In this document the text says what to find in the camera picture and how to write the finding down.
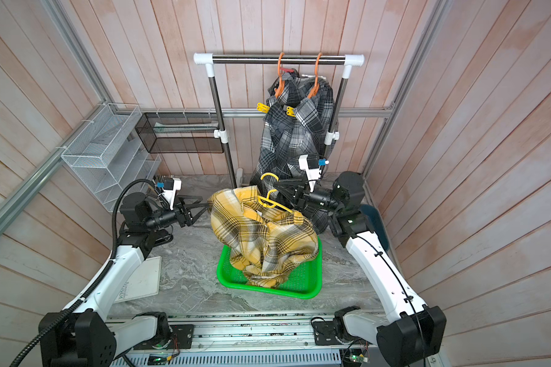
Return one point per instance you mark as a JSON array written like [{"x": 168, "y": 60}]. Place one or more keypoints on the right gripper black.
[{"x": 297, "y": 192}]

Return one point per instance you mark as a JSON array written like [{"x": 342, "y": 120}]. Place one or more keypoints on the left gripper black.
[{"x": 186, "y": 218}]

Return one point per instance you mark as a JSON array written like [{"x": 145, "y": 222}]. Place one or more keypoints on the yellow plastic hanger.
[{"x": 269, "y": 205}]

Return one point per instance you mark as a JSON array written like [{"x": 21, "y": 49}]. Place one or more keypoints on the grey plaid shirt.
[
  {"x": 266, "y": 156},
  {"x": 304, "y": 133}
]

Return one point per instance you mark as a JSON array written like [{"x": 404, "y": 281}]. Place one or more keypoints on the yellow plaid shirt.
[{"x": 261, "y": 246}]

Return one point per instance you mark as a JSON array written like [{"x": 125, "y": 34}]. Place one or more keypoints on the yellow clothespin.
[
  {"x": 263, "y": 108},
  {"x": 290, "y": 111}
]

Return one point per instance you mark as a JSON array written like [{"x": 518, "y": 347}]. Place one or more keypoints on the orange hanger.
[
  {"x": 314, "y": 90},
  {"x": 280, "y": 78}
]

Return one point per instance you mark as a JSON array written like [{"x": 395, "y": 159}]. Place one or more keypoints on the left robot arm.
[{"x": 144, "y": 228}]

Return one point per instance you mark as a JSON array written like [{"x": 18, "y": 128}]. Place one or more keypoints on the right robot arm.
[{"x": 385, "y": 275}]

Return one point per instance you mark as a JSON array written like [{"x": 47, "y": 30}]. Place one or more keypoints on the dark teal tray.
[{"x": 376, "y": 221}]

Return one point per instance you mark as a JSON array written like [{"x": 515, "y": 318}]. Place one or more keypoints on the white booklet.
[{"x": 143, "y": 283}]

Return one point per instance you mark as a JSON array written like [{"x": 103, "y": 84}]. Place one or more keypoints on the green plastic basket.
[{"x": 303, "y": 282}]

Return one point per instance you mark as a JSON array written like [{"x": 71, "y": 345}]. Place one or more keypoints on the metal clothes rack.
[{"x": 348, "y": 62}]

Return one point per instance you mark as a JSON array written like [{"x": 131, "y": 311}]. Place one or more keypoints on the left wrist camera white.
[{"x": 167, "y": 188}]

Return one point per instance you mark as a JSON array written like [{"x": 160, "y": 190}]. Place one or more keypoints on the black mesh wall basket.
[{"x": 179, "y": 133}]

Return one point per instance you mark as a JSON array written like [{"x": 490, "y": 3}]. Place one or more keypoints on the white wire mesh shelf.
[{"x": 107, "y": 154}]

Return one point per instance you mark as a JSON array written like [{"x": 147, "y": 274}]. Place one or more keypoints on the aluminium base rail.
[{"x": 252, "y": 337}]

